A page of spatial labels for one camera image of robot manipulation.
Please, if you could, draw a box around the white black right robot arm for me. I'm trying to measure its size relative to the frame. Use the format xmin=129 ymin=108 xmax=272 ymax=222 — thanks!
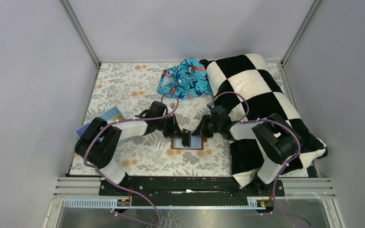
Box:
xmin=192 ymin=106 xmax=303 ymax=196

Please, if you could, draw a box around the brown leather card holder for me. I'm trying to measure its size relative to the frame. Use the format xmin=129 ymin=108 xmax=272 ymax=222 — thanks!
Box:
xmin=171 ymin=129 xmax=207 ymax=150

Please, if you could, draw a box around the blue plastic organizer box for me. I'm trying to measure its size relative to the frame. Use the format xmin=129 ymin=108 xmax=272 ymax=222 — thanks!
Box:
xmin=76 ymin=106 xmax=125 ymax=139

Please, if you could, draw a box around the blue patterned cloth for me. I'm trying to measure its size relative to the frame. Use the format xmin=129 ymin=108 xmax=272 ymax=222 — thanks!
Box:
xmin=157 ymin=58 xmax=212 ymax=100

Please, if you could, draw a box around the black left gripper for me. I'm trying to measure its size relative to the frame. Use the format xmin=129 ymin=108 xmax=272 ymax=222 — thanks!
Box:
xmin=155 ymin=113 xmax=184 ymax=138

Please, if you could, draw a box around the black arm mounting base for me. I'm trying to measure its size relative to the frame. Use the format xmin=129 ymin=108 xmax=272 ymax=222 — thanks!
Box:
xmin=98 ymin=175 xmax=286 ymax=209

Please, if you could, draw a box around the aluminium frame rail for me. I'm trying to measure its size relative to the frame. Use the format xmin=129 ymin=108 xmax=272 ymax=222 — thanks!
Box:
xmin=54 ymin=176 xmax=335 ymax=210

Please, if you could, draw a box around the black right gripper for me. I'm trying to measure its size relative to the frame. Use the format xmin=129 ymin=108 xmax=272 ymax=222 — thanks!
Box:
xmin=192 ymin=115 xmax=221 ymax=138

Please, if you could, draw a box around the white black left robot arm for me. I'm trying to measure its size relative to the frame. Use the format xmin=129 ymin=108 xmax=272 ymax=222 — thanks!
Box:
xmin=75 ymin=101 xmax=191 ymax=195

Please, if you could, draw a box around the black white checkered pillow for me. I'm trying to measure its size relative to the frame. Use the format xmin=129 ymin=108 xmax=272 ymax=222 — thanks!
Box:
xmin=200 ymin=53 xmax=328 ymax=173

